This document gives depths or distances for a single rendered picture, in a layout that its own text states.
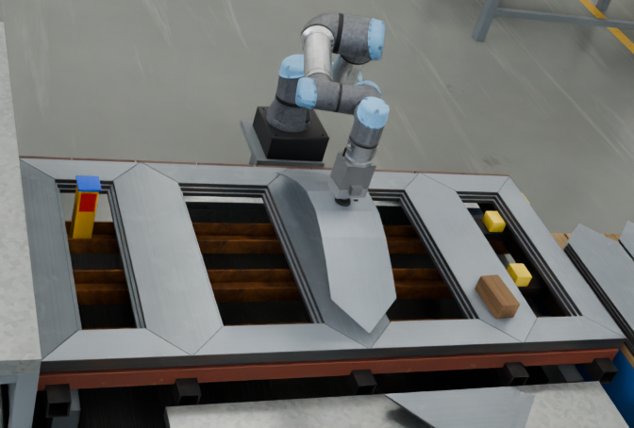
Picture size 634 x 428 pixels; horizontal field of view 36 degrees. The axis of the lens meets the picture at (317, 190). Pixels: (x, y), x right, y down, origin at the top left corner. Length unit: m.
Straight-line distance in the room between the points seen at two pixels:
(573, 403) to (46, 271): 1.38
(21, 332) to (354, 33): 1.33
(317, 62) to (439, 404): 0.92
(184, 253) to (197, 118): 2.20
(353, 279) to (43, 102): 2.45
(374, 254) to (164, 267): 0.53
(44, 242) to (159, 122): 2.17
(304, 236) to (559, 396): 0.80
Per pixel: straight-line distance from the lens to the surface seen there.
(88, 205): 2.66
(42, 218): 2.57
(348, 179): 2.49
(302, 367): 2.41
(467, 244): 2.90
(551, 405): 2.68
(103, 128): 4.48
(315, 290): 2.54
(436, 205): 3.01
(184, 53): 5.21
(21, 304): 2.04
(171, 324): 2.34
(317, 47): 2.67
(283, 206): 2.78
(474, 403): 2.51
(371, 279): 2.48
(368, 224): 2.55
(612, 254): 3.16
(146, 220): 2.61
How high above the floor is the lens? 2.46
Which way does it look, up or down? 34 degrees down
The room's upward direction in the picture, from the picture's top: 18 degrees clockwise
